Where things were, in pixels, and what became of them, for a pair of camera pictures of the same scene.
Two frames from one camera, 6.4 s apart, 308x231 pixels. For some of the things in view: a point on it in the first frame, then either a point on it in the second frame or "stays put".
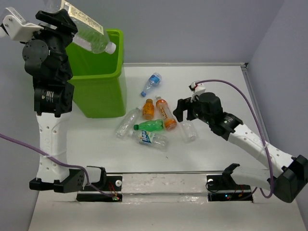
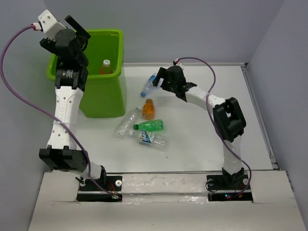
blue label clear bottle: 154,80 stays put
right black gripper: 184,104 → 163,73
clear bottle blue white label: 145,137 stays put
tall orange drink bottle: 169,121 → 106,68
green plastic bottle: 150,125 stays put
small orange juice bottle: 148,109 stays put
